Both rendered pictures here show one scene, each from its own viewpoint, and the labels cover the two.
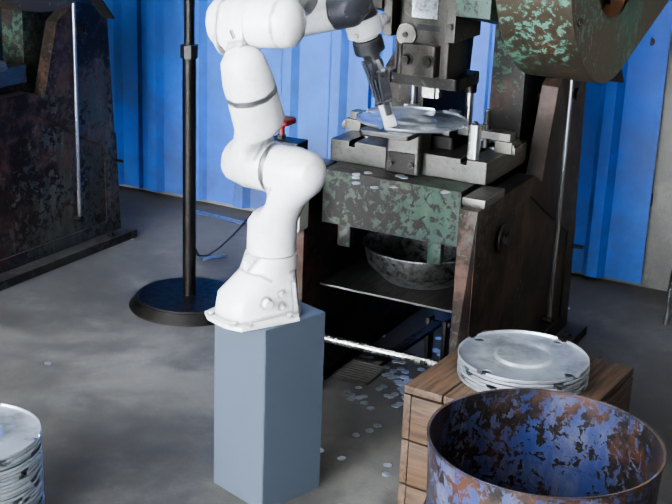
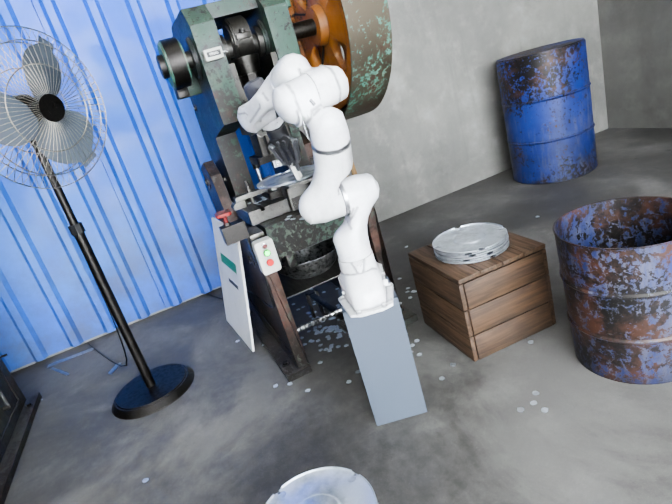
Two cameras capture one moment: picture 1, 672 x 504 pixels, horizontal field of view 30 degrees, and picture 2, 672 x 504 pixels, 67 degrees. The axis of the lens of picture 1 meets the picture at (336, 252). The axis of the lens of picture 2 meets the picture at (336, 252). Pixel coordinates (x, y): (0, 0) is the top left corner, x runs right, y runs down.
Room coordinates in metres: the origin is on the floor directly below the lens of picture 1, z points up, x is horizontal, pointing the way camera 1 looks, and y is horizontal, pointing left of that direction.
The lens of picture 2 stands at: (1.63, 1.25, 1.15)
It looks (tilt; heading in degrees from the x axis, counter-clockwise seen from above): 20 degrees down; 315
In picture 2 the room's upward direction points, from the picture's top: 16 degrees counter-clockwise
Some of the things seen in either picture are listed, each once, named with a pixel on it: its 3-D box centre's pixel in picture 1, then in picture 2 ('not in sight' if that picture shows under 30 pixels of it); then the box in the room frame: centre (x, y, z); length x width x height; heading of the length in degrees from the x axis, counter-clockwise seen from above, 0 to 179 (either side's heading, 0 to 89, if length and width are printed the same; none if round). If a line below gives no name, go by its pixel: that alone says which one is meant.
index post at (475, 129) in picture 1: (474, 140); not in sight; (3.12, -0.34, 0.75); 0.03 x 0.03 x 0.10; 63
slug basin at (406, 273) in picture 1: (422, 260); (308, 259); (3.31, -0.24, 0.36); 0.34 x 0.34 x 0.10
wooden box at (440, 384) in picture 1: (515, 445); (479, 286); (2.57, -0.43, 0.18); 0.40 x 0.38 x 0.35; 149
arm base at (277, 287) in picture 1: (256, 284); (362, 279); (2.63, 0.17, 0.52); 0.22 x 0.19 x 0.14; 134
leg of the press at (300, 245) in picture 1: (360, 202); (242, 257); (3.56, -0.07, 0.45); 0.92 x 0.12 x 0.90; 153
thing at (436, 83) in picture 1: (434, 81); (275, 156); (3.32, -0.24, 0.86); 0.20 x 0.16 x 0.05; 63
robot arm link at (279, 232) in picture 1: (286, 200); (356, 215); (2.64, 0.11, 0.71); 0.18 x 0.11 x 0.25; 57
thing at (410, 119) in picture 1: (411, 119); (289, 176); (3.20, -0.18, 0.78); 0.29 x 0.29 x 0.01
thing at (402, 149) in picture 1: (402, 147); (298, 192); (3.16, -0.16, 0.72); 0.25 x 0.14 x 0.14; 153
